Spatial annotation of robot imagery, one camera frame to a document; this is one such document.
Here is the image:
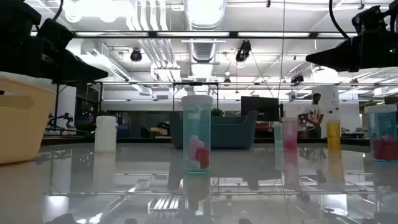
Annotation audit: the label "pink medicine bottle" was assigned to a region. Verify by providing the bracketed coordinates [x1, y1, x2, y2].
[282, 116, 299, 152]

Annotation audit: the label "yellow medicine bottle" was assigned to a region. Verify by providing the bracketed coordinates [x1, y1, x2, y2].
[326, 119, 341, 151]

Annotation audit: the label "grey horizontal frame rail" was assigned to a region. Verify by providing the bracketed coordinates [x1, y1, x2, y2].
[102, 81, 398, 87]

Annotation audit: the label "white pillar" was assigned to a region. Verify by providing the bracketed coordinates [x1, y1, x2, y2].
[312, 85, 340, 139]

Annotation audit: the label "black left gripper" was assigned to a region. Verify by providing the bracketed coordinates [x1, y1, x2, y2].
[0, 30, 109, 85]

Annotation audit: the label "teal plastic bin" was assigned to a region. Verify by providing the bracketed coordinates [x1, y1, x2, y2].
[169, 110, 259, 149]

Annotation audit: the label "white opaque medicine bottle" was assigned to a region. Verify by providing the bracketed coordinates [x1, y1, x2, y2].
[94, 115, 118, 153]

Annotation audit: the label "black overhead frame bar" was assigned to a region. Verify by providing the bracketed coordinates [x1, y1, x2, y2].
[29, 30, 358, 40]

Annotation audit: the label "white rectangular ceiling duct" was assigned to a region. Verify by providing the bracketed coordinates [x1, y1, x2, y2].
[80, 42, 153, 96]

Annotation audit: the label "blue bottle red pills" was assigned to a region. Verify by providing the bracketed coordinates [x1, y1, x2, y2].
[364, 104, 398, 164]

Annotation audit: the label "yellow plastic bin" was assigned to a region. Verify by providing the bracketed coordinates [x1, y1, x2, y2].
[0, 76, 57, 165]

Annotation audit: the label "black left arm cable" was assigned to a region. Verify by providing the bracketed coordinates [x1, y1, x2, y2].
[52, 0, 65, 22]

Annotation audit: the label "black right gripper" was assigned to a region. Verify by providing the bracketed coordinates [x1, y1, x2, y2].
[305, 29, 398, 73]

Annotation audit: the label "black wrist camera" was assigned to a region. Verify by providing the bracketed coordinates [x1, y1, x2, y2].
[351, 5, 391, 34]
[36, 17, 75, 50]

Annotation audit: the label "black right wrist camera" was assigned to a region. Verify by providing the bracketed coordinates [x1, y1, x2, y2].
[351, 5, 391, 34]

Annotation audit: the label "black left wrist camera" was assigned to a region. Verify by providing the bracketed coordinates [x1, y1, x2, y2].
[36, 17, 75, 50]

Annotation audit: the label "black overhead camera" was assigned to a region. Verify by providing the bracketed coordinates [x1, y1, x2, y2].
[235, 39, 252, 63]

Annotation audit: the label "teal bottle pink red pills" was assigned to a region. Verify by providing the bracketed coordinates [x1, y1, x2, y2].
[181, 95, 214, 174]

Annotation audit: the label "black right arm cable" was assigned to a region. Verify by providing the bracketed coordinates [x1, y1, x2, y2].
[328, 0, 349, 40]

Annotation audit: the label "black monitor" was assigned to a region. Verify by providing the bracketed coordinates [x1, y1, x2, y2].
[241, 96, 280, 122]

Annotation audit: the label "blue storage crates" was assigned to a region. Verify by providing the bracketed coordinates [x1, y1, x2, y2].
[116, 113, 131, 138]

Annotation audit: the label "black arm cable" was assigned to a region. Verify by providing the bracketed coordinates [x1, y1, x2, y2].
[328, 0, 349, 40]
[52, 0, 65, 22]

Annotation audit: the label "round silver ventilation duct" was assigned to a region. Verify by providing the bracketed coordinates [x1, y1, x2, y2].
[183, 0, 227, 63]

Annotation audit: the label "black shelf rack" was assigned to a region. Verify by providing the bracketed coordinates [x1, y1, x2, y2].
[74, 82, 104, 138]

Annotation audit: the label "person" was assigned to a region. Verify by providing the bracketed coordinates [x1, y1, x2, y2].
[303, 92, 326, 139]

